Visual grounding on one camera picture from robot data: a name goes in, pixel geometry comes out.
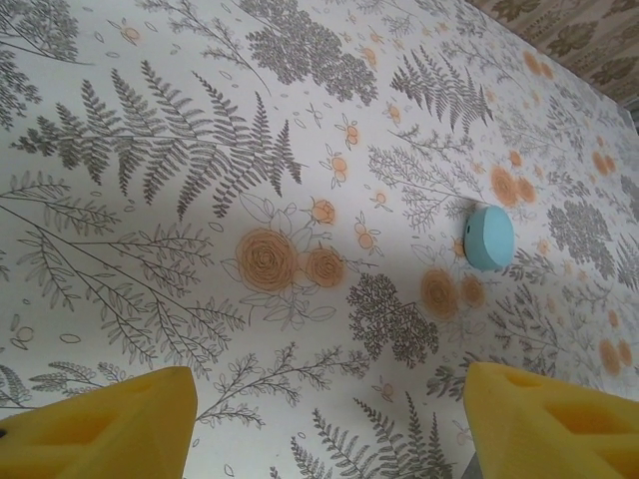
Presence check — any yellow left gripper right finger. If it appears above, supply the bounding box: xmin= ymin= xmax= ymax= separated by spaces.
xmin=463 ymin=360 xmax=639 ymax=479

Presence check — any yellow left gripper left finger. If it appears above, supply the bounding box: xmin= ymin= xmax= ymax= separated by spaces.
xmin=0 ymin=365 xmax=200 ymax=479

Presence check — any teal earbud charging case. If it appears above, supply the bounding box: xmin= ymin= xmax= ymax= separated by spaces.
xmin=460 ymin=204 xmax=516 ymax=273

